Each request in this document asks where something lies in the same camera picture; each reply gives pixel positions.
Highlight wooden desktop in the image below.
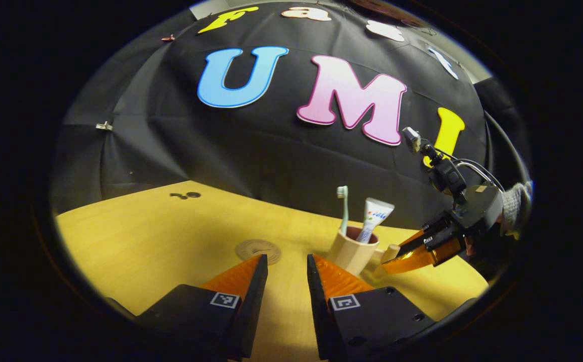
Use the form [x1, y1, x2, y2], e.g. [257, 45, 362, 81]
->
[55, 180, 489, 361]

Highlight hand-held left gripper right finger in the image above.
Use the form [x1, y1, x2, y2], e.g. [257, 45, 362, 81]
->
[307, 254, 438, 361]

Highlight beige cup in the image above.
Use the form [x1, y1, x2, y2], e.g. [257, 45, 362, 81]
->
[327, 226, 401, 277]

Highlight round brown coaster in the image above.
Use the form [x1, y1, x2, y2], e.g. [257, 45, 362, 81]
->
[235, 239, 282, 265]

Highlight grey cable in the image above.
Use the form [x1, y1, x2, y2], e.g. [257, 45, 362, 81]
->
[442, 157, 504, 193]

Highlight black backdrop cloth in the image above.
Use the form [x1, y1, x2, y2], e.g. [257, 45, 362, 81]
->
[50, 0, 531, 232]

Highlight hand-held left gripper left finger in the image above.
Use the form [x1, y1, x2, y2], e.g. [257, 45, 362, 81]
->
[135, 254, 268, 361]

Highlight pale green toothbrush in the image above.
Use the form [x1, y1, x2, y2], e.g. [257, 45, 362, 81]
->
[336, 186, 350, 237]

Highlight white toothpaste tube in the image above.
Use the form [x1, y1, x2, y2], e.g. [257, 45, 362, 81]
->
[355, 198, 395, 244]

